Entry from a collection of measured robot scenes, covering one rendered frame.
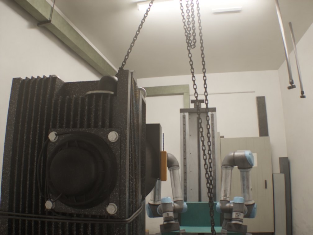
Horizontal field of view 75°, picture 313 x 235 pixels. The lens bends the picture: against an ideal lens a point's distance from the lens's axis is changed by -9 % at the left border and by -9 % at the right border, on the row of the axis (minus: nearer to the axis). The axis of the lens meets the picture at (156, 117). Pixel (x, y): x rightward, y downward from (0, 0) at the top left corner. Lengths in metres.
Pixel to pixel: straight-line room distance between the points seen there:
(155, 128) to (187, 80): 3.03
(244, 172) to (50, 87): 1.48
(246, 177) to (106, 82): 1.36
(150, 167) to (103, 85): 0.55
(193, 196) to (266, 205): 2.02
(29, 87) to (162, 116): 3.38
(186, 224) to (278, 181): 2.20
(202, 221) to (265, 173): 2.02
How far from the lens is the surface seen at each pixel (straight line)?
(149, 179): 1.20
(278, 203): 4.00
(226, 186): 1.80
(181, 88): 4.13
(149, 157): 1.19
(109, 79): 0.83
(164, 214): 1.61
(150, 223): 4.26
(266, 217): 3.99
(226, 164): 1.84
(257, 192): 3.89
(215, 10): 2.67
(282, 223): 4.08
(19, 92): 1.00
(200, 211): 2.08
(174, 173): 1.81
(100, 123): 0.79
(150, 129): 1.31
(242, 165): 1.83
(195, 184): 2.12
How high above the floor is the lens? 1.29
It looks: 11 degrees up
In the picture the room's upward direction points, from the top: straight up
